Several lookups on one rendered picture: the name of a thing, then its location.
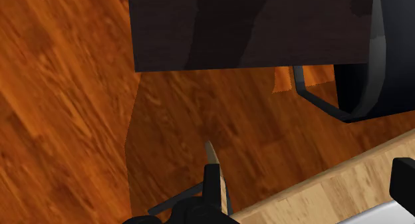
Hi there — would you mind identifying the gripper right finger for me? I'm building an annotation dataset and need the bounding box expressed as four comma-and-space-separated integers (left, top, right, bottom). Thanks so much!
389, 156, 415, 209

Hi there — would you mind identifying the light wooden table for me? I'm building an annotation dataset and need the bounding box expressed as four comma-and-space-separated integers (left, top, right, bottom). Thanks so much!
203, 128, 415, 224

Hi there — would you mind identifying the dark wood robot stand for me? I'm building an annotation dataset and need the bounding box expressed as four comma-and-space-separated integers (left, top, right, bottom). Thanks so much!
126, 0, 376, 73

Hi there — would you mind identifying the black chair with grey frame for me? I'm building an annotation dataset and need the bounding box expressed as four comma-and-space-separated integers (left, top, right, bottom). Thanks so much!
293, 0, 415, 124

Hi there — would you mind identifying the white flat object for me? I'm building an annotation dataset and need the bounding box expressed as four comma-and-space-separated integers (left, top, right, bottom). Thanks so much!
337, 199, 415, 224

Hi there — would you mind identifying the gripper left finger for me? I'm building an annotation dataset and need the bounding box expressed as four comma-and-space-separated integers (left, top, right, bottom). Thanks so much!
123, 163, 241, 224

